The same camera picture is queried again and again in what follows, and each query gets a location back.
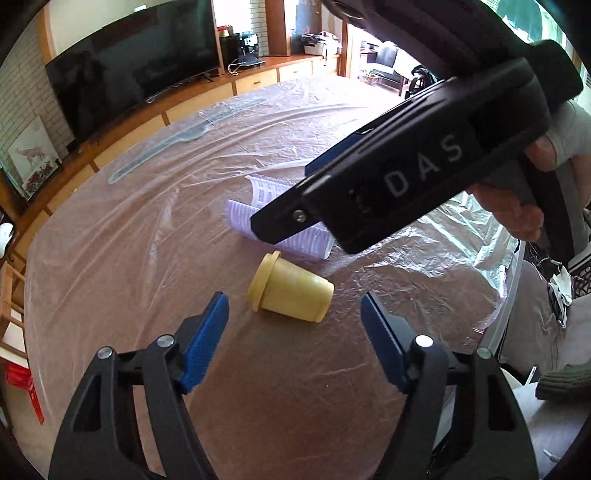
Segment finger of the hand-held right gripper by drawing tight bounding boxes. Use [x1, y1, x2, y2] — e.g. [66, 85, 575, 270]
[249, 184, 328, 246]
[304, 129, 375, 180]

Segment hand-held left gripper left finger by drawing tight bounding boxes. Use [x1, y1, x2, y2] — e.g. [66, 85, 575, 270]
[48, 292, 230, 480]

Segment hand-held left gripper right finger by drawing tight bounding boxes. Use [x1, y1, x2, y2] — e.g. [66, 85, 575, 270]
[360, 292, 539, 480]

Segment yellow plastic cup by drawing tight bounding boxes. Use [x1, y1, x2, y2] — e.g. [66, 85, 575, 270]
[248, 250, 334, 324]

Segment person's right hand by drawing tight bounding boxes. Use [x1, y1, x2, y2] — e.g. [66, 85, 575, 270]
[473, 133, 561, 243]

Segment black chair with jacket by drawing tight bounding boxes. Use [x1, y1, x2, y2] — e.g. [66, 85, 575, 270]
[404, 65, 444, 100]

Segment dark sofa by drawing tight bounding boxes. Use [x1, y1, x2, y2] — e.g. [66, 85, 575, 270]
[360, 41, 400, 86]

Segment white basket with clothes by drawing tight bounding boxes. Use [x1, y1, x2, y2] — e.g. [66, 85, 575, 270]
[301, 31, 343, 56]

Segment long grey flat tool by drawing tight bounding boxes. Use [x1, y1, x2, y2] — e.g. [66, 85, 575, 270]
[108, 98, 267, 184]

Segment black coffee machine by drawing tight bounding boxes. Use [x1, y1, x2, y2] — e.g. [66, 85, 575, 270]
[235, 32, 266, 69]

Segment green knit cloth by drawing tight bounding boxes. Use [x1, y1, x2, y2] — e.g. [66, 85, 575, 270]
[536, 364, 591, 403]

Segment red bag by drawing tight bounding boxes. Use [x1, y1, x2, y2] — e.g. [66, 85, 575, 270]
[6, 362, 46, 423]

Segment wooden stool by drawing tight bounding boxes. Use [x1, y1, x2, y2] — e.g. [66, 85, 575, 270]
[0, 258, 28, 356]

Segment black curved television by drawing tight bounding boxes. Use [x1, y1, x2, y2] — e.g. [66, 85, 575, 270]
[45, 0, 220, 141]

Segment animal painting canvas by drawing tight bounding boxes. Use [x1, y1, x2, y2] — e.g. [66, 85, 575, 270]
[8, 115, 61, 200]

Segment wooden wall cabinet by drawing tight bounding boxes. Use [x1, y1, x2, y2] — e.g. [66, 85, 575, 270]
[0, 0, 352, 278]

